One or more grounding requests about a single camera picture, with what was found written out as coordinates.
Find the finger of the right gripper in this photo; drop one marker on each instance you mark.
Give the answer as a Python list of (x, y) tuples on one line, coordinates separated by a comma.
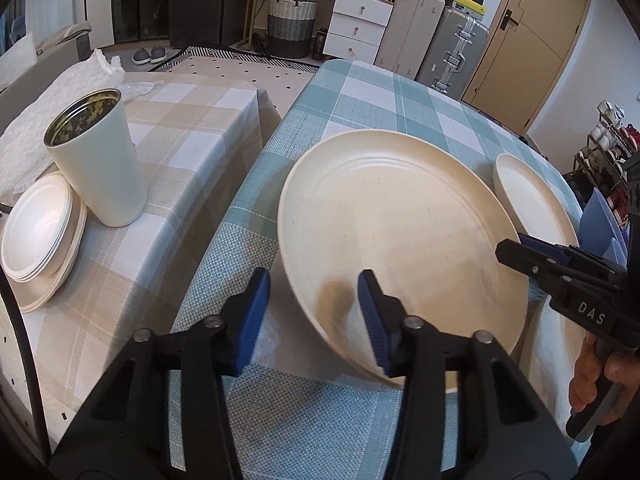
[(571, 256), (547, 273)]

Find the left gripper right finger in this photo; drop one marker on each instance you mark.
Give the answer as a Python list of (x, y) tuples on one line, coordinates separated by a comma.
[(392, 344)]

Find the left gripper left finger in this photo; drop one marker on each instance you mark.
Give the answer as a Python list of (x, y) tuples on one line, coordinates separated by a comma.
[(243, 314)]

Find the blue bowl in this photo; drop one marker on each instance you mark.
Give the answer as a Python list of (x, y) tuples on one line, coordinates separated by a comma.
[(599, 232)]

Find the large beige plate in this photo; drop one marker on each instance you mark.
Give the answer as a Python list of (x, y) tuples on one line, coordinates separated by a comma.
[(424, 223)]

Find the stack of small white plates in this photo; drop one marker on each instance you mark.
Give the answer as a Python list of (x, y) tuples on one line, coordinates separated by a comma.
[(40, 240)]

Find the right hand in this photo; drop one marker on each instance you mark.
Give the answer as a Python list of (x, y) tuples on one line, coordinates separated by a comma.
[(619, 368)]

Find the shoe rack with shoes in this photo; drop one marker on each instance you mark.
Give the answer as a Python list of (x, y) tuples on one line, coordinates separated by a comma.
[(598, 165)]

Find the teal plaid tablecloth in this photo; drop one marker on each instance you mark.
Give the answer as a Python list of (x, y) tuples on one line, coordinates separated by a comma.
[(298, 411)]

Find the beige plaid tablecloth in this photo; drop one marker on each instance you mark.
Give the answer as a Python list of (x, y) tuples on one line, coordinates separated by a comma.
[(196, 137)]

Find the wooden door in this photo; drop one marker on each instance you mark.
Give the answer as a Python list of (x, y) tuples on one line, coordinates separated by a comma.
[(530, 43)]

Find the silver suitcase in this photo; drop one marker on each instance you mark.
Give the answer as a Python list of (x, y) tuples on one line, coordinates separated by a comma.
[(454, 53)]

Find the white cylindrical tumbler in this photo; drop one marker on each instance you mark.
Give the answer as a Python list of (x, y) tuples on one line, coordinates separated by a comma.
[(90, 143)]

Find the grey slippers pair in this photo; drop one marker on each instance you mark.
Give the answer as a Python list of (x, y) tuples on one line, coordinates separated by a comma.
[(155, 55)]

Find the beige suitcase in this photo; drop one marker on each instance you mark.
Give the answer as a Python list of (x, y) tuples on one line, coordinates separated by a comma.
[(408, 35)]

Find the woven laundry basket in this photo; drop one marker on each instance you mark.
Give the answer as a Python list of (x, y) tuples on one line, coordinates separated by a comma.
[(290, 24)]

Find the white drawer desk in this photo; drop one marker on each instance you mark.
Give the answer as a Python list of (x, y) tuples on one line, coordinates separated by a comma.
[(345, 5)]

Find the white plastic bag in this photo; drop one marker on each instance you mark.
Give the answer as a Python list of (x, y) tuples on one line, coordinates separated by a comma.
[(23, 155)]

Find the black refrigerator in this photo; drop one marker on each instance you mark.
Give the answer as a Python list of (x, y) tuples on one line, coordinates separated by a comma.
[(183, 23)]

